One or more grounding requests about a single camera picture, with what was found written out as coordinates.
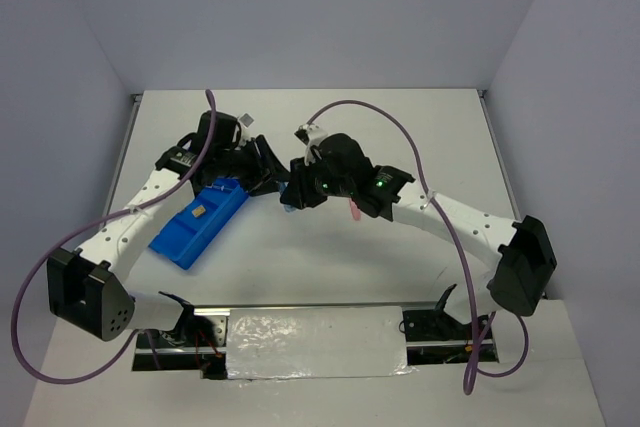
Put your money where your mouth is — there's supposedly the blue white whiteboard marker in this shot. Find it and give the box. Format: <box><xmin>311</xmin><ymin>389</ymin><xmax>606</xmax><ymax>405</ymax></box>
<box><xmin>207</xmin><ymin>184</ymin><xmax>235</xmax><ymax>193</ymax></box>

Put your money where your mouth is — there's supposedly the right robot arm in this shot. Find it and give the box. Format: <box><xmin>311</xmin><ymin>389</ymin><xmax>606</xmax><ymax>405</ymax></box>
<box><xmin>280</xmin><ymin>124</ymin><xmax>557</xmax><ymax>338</ymax></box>

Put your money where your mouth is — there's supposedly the small tan eraser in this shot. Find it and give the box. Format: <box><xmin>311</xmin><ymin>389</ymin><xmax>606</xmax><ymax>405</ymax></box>
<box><xmin>192</xmin><ymin>205</ymin><xmax>206</xmax><ymax>218</ymax></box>

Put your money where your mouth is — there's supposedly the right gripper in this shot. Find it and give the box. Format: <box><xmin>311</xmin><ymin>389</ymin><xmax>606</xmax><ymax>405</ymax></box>
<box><xmin>280</xmin><ymin>152</ymin><xmax>354</xmax><ymax>209</ymax></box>

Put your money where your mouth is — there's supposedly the silver foil sheet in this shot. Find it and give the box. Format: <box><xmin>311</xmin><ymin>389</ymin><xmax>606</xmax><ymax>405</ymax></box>
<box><xmin>226</xmin><ymin>306</ymin><xmax>411</xmax><ymax>380</ymax></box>

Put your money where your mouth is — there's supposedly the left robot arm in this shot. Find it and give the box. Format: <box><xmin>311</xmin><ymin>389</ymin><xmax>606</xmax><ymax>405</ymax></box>
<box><xmin>46</xmin><ymin>111</ymin><xmax>288</xmax><ymax>346</ymax></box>

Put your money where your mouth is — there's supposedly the pink correction tape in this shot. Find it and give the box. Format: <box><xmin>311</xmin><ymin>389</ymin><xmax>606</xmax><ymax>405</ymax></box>
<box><xmin>349</xmin><ymin>199</ymin><xmax>361</xmax><ymax>221</ymax></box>

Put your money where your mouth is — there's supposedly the blue plastic divided tray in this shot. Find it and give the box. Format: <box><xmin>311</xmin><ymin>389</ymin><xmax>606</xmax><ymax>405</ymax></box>
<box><xmin>149</xmin><ymin>178</ymin><xmax>248</xmax><ymax>271</ymax></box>

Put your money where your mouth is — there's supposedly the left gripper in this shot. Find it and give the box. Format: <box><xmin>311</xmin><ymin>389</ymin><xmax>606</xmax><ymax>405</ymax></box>
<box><xmin>215</xmin><ymin>134</ymin><xmax>289</xmax><ymax>198</ymax></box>

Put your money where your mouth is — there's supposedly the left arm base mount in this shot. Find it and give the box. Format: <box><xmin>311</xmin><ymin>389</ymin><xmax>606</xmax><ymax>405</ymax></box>
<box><xmin>131</xmin><ymin>315</ymin><xmax>229</xmax><ymax>380</ymax></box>

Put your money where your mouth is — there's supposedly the light blue correction tape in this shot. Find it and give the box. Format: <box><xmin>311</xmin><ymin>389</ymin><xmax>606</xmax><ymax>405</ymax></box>
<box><xmin>279</xmin><ymin>182</ymin><xmax>296</xmax><ymax>213</ymax></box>

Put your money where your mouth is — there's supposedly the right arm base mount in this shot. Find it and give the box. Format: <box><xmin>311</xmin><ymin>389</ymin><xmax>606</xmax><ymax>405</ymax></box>
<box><xmin>398</xmin><ymin>308</ymin><xmax>473</xmax><ymax>366</ymax></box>

